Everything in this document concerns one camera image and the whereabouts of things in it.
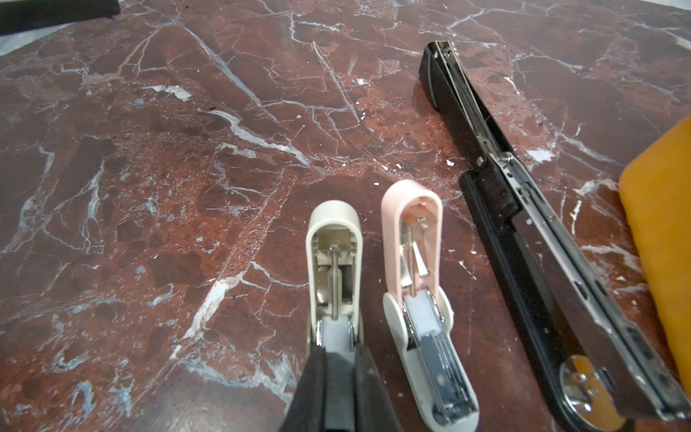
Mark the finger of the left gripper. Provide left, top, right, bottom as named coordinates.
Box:
left=1, top=0, right=121, bottom=36

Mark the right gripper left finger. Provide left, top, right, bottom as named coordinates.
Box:
left=279, top=345, right=327, bottom=432

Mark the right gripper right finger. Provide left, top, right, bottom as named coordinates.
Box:
left=354, top=344, right=402, bottom=432

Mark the yellow plastic tray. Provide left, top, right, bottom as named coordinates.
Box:
left=619, top=117, right=690, bottom=392

